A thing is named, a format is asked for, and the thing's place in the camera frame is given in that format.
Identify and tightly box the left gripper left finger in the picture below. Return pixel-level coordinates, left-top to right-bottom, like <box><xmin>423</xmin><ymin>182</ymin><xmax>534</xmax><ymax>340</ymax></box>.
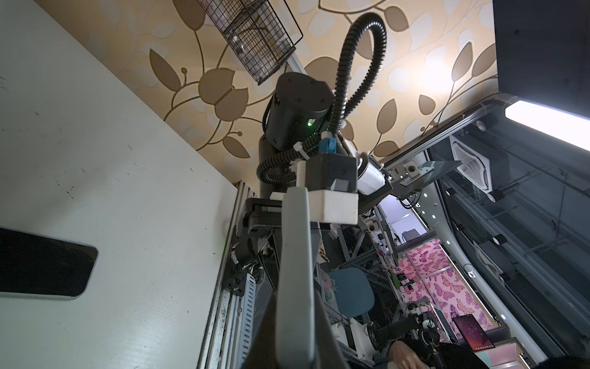
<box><xmin>241</xmin><ymin>292</ymin><xmax>278</xmax><ymax>369</ymax></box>

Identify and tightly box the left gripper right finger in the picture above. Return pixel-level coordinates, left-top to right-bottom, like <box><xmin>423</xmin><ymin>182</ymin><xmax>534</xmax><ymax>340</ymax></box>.
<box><xmin>313</xmin><ymin>292</ymin><xmax>350</xmax><ymax>369</ymax></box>

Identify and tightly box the black smartphone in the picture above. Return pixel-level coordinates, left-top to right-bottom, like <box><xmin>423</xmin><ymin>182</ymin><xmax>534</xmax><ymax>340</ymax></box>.
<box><xmin>275</xmin><ymin>187</ymin><xmax>316</xmax><ymax>368</ymax></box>
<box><xmin>1</xmin><ymin>228</ymin><xmax>98</xmax><ymax>299</ymax></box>

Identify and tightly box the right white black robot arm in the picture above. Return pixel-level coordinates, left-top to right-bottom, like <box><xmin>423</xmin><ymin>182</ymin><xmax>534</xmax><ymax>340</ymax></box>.
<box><xmin>256</xmin><ymin>12</ymin><xmax>387</xmax><ymax>224</ymax></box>

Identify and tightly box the aluminium front rail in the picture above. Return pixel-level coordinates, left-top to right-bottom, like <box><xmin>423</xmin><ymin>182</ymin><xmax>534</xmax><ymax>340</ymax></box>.
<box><xmin>197</xmin><ymin>181</ymin><xmax>256</xmax><ymax>368</ymax></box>

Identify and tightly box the right wall wire basket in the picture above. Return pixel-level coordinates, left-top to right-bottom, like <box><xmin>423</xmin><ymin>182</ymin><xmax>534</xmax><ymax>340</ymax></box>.
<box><xmin>200</xmin><ymin>0</ymin><xmax>304</xmax><ymax>85</ymax></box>

